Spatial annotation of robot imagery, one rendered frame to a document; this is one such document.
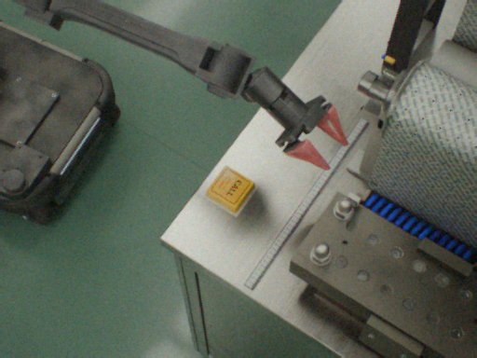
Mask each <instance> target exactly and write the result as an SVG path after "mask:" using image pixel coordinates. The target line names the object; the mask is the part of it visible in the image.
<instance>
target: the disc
mask: <svg viewBox="0 0 477 358"><path fill-rule="evenodd" d="M429 61H430V55H429V54H427V55H426V56H425V57H423V59H422V60H421V61H419V64H417V65H416V68H415V69H414V70H413V71H412V74H410V75H409V76H408V78H407V80H406V81H405V82H404V85H403V86H402V89H401V91H400V92H399V93H398V96H397V97H396V99H395V100H394V103H393V105H392V106H391V107H390V110H389V112H388V114H387V117H386V119H385V120H384V124H383V127H382V129H381V131H380V137H382V138H384V134H385V132H386V130H387V125H388V123H389V121H390V117H391V116H392V114H393V113H394V110H395V108H396V106H397V105H398V102H399V100H400V99H401V98H402V95H403V94H404V91H405V89H407V87H408V85H409V83H410V82H411V81H412V78H414V76H415V75H416V72H417V71H419V68H421V67H422V65H423V64H424V63H425V62H429Z"/></svg>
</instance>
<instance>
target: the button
mask: <svg viewBox="0 0 477 358"><path fill-rule="evenodd" d="M254 188H255V182H254V181H252V180H251V179H248V178H247V177H246V176H243V175H242V174H241V173H239V172H236V171H235V170H234V169H231V168H230V167H228V166H227V165H225V168H224V169H222V170H221V172H220V173H219V175H218V176H217V178H216V179H214V181H213V183H211V186H210V187H209V188H208V189H207V197H211V199H213V200H216V201H217V202H218V203H221V204H222V205H223V206H225V207H226V208H227V209H228V210H230V211H232V212H234V213H236V212H237V211H238V209H239V207H241V204H242V203H243V202H244V201H245V199H247V198H248V196H249V195H250V193H252V190H253V189H254Z"/></svg>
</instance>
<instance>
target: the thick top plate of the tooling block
mask: <svg viewBox="0 0 477 358"><path fill-rule="evenodd" d="M344 197H345V195H344V194H342V193H340V192H338V191H337V193H335V194H334V197H333V198H332V199H331V202H330V203H329V204H328V206H327V207H326V208H325V210H324V212H323V213H322V214H321V215H320V217H319V219H318V221H317V222H316V224H314V227H313V228H312V229H311V230H310V231H309V233H308V234H307V237H306V238H305V239H304V241H303V242H302V243H301V245H300V247H299V248H298V249H297V250H296V252H295V254H294V255H293V257H292V258H291V260H290V269H289V271H290V272H291V273H292V274H293V275H294V276H297V277H298V278H300V280H304V282H306V283H309V284H310V285H311V286H314V287H315V288H316V289H318V290H320V291H321V292H322V293H324V294H325V295H327V296H328V297H331V298H332V299H333V300H335V301H337V302H338V303H339V304H342V305H343V306H344V307H346V308H348V309H349V310H351V311H353V312H355V313H356V314H357V315H360V316H361V317H362V318H363V319H365V320H366V321H368V320H369V318H370V316H371V315H372V314H373V315H375V316H377V318H379V319H381V320H383V321H384V322H387V323H388V324H389V325H392V326H393V327H395V329H398V330H399V331H401V332H402V333H404V334H405V335H406V336H408V337H410V338H412V339H413V340H416V342H418V343H420V344H422V345H423V346H424V348H423V351H422V352H421V353H420V354H421V355H423V357H425V358H477V273H476V272H475V271H474V270H472V271H471V272H470V274H469V277H467V279H466V280H464V279H462V278H461V277H458V276H457V275H456V274H455V273H452V272H451V271H450V270H447V269H446V268H444V267H441V266H440V265H439V264H437V263H435V262H433V261H432V260H431V259H428V258H427V257H425V256H424V255H422V254H421V253H418V252H417V251H416V249H417V248H418V245H419V244H420V242H422V240H421V239H418V238H416V236H414V235H412V234H410V233H408V231H404V230H403V229H402V228H400V227H398V226H396V225H394V224H392V223H391V222H390V221H387V219H385V218H384V217H381V216H380V215H379V214H377V213H374V212H373V211H370V210H369V209H367V208H366V207H363V206H362V205H361V204H359V205H358V207H353V210H354V214H353V216H352V218H351V219H350V220H348V221H339V220H338V219H337V218H336V217H334V206H335V204H336V203H337V202H338V201H339V200H341V199H342V198H344ZM319 242H324V243H326V244H328V246H329V248H331V255H332V259H331V261H330V262H329V263H328V264H327V265H326V266H316V265H314V263H313V262H311V260H310V252H311V250H312V249H313V248H314V246H315V245H317V244H318V243H319Z"/></svg>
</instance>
